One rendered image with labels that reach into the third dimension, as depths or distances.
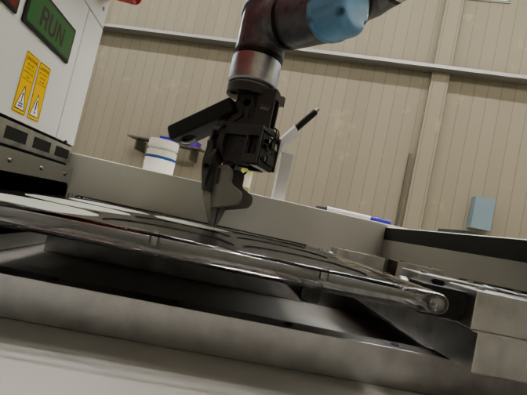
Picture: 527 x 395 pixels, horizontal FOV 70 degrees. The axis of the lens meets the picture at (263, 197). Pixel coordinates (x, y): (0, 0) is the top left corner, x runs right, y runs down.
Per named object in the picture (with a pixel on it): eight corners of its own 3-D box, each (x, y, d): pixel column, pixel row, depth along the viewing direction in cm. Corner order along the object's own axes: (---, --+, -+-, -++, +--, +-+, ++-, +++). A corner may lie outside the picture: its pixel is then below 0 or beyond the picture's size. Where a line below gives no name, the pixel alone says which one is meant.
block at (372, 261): (334, 266, 59) (338, 247, 59) (328, 262, 62) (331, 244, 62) (382, 276, 60) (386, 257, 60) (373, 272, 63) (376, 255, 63)
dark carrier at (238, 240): (-149, 183, 21) (-146, 173, 21) (78, 201, 55) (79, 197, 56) (415, 300, 25) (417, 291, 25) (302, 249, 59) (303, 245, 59)
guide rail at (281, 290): (43, 250, 52) (49, 228, 52) (49, 248, 54) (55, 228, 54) (384, 318, 57) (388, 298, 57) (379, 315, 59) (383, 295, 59)
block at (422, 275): (412, 302, 35) (419, 270, 35) (396, 294, 38) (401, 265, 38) (492, 318, 36) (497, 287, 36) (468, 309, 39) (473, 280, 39)
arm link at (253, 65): (223, 49, 55) (247, 74, 62) (216, 79, 55) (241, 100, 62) (270, 50, 52) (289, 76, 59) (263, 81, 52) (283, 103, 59)
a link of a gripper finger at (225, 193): (230, 231, 51) (244, 165, 52) (194, 222, 54) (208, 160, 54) (239, 233, 54) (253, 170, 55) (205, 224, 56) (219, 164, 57)
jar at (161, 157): (137, 175, 85) (147, 134, 86) (143, 178, 92) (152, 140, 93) (168, 182, 86) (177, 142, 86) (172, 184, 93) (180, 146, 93)
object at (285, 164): (252, 193, 64) (268, 118, 65) (249, 194, 68) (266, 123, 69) (286, 201, 64) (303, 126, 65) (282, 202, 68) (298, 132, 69)
